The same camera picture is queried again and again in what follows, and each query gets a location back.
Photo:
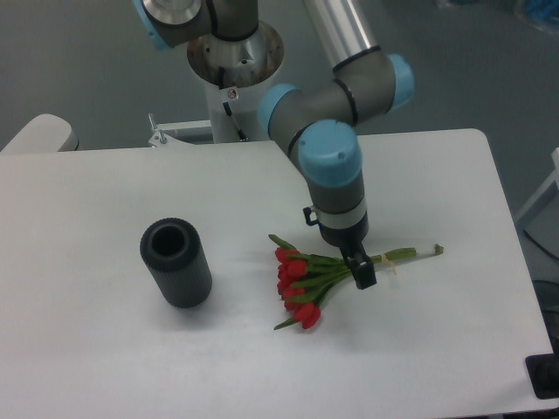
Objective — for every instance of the red tulip bouquet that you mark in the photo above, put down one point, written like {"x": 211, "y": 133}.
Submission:
{"x": 304, "y": 282}

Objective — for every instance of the white pedestal base frame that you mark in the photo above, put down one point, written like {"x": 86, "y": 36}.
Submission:
{"x": 174, "y": 131}

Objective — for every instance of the white furniture leg right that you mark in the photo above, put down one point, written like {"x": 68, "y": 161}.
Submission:
{"x": 540, "y": 199}

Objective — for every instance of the black device at table edge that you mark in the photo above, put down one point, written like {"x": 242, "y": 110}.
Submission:
{"x": 543, "y": 375}

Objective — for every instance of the white chair armrest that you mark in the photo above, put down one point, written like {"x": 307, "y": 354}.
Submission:
{"x": 46, "y": 133}

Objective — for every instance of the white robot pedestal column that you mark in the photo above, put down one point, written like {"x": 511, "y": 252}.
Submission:
{"x": 233, "y": 112}

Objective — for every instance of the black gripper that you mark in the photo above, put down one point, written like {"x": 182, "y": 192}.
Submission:
{"x": 346, "y": 232}

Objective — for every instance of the dark grey ribbed vase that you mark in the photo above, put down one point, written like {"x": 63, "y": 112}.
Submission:
{"x": 172, "y": 250}

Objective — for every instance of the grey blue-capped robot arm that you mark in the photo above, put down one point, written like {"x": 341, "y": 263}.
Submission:
{"x": 237, "y": 56}

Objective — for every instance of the clear container with blue items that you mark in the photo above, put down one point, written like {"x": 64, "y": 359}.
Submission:
{"x": 540, "y": 14}

